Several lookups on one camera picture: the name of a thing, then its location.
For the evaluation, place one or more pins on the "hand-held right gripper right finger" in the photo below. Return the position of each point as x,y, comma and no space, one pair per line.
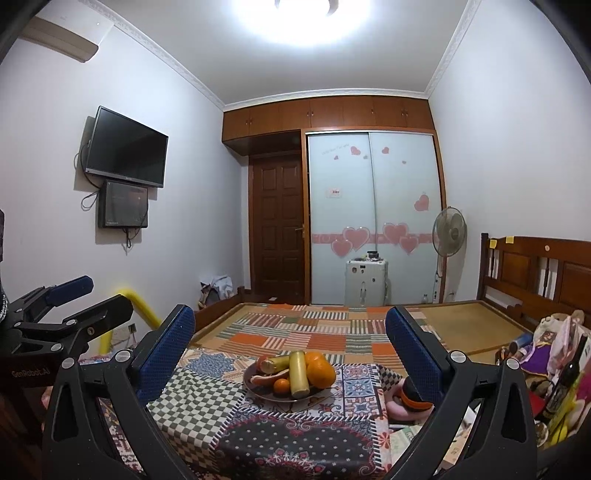
415,364

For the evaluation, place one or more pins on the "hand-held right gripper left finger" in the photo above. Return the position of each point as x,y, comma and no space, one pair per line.
168,355

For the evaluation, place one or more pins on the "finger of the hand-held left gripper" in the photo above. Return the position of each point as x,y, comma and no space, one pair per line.
101,316
69,288

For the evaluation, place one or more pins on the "large plain orange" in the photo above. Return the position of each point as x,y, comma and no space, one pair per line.
323,374

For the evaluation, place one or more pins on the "brown bread roll toy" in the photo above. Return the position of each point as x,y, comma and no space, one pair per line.
261,380

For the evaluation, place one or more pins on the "dark purple round plate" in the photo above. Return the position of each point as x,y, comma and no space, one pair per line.
257,391

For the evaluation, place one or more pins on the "small mandarin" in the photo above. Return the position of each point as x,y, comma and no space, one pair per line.
280,386

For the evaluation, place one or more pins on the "long yellow bamboo tube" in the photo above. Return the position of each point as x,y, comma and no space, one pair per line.
299,376

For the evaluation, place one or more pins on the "yellow pipe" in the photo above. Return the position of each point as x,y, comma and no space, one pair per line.
138,304

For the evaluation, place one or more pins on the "pink round toy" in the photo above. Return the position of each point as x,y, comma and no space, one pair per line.
401,406

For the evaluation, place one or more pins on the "patchwork tablecloth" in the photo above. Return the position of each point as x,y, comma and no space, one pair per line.
194,406

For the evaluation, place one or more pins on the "wooden bed footboard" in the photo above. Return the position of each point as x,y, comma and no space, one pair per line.
217,311

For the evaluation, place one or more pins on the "woven bed mat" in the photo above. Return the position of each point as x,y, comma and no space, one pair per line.
471,323

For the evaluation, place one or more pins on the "grey cloth bag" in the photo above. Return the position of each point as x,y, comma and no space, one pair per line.
219,290

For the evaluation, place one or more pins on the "red tomato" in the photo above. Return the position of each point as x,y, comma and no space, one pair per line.
264,367

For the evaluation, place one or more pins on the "large orange with sticker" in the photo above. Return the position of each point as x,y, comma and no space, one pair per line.
315,355

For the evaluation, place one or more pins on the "blue can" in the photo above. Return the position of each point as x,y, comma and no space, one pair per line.
521,341

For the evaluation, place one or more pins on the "striped patchwork bed blanket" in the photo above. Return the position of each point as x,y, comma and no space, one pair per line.
277,332

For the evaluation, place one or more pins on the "purple cloth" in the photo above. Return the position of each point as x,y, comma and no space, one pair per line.
535,359

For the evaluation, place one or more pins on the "standing electric fan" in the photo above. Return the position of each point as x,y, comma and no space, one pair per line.
449,230

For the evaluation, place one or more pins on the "group of pink heart stickers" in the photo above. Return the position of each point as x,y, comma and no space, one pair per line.
354,236

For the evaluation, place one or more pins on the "wooden bed headboard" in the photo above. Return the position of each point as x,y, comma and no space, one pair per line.
521,267

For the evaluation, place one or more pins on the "dark wine bottle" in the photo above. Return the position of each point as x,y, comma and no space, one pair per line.
561,387

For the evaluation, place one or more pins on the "frosted sliding wardrobe doors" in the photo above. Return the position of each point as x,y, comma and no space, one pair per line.
397,194

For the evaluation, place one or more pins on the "brown wooden door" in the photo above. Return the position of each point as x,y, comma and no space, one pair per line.
277,221

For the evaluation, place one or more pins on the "white air conditioner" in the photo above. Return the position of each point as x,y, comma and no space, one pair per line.
60,39

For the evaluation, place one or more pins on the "wooden overhead cabinets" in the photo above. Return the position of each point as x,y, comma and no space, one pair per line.
323,115

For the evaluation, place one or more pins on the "round ceiling light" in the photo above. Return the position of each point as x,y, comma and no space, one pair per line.
323,18

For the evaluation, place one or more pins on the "black wall box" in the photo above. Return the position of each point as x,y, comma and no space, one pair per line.
122,205

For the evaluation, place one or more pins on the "wall-mounted black television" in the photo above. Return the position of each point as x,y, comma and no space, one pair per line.
127,147

